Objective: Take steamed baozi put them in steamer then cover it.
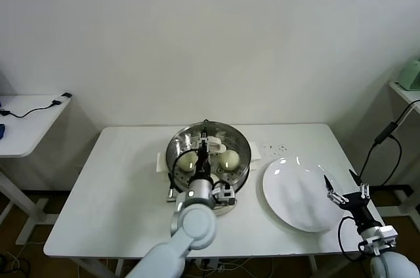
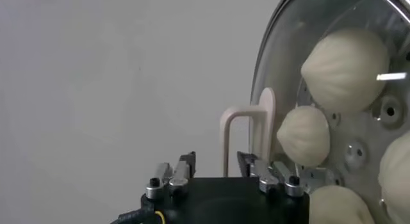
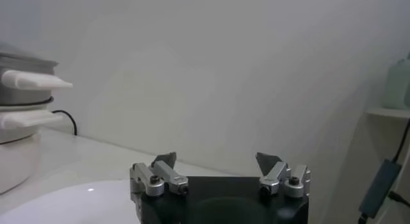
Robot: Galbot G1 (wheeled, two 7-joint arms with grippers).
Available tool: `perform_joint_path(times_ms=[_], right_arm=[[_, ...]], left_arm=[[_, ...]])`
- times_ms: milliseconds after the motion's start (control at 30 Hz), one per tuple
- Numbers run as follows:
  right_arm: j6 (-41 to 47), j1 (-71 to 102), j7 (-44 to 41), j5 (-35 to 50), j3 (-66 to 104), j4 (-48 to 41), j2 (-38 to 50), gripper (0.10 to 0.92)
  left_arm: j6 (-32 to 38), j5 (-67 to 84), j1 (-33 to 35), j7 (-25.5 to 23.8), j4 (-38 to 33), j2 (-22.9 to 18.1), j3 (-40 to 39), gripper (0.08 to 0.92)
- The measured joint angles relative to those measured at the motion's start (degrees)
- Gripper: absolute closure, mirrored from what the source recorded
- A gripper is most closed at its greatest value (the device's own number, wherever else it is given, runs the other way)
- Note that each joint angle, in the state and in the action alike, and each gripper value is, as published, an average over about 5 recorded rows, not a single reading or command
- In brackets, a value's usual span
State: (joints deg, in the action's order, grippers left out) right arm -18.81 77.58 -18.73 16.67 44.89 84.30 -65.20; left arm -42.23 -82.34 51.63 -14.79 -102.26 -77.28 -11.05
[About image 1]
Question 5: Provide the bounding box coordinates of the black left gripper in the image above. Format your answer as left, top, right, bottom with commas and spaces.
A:
196, 129, 212, 179

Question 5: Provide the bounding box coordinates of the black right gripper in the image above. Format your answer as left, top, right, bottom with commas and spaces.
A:
324, 169, 379, 232

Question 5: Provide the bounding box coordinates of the round glass pot lid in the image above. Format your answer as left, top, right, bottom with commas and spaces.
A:
165, 122, 253, 193

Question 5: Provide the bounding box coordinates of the steel steamer basket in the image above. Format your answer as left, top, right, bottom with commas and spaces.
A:
156, 122, 263, 195

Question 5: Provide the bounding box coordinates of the white round plate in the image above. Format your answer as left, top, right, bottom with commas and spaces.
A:
261, 156, 345, 233

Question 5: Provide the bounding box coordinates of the white power strip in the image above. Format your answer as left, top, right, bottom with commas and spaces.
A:
196, 258, 224, 271

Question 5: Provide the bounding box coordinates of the green appliance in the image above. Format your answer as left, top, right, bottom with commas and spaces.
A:
398, 58, 420, 92

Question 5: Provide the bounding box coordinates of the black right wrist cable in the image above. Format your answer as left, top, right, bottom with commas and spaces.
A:
338, 215, 365, 262

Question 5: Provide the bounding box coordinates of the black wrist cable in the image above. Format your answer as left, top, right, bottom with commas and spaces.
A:
338, 215, 365, 262
167, 149, 198, 203

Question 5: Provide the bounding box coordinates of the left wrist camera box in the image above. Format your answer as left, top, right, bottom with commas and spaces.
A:
211, 183, 237, 209

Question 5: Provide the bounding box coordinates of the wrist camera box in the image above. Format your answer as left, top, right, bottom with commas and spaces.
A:
211, 183, 237, 209
359, 225, 399, 256

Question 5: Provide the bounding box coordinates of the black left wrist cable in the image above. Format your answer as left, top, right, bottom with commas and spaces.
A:
167, 149, 198, 203

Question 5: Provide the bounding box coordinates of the black power adapter cable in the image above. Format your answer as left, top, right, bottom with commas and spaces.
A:
357, 100, 420, 187

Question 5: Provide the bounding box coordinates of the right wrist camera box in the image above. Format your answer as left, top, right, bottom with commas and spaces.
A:
359, 225, 399, 256

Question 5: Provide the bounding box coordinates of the black cable on side table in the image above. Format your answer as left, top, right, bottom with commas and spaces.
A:
0, 93, 72, 118

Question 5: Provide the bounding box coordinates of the white side table with cable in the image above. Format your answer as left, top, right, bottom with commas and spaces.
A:
0, 94, 73, 246

